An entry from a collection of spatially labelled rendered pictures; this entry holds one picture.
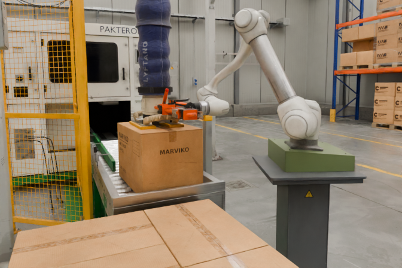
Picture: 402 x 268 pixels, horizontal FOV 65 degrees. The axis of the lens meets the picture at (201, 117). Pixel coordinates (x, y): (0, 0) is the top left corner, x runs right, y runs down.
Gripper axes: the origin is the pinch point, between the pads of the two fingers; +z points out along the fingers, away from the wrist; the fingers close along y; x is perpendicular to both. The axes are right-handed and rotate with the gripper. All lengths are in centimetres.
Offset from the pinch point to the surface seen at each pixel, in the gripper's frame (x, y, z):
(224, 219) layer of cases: -47, 53, -15
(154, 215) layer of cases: -27, 53, 16
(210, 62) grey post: 272, -49, -161
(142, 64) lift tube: 20.9, -27.3, 9.8
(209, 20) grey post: 272, -114, -158
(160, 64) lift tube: 15.3, -27.4, 0.0
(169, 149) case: -5.0, 23.6, 0.5
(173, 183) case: -5.0, 44.8, -1.7
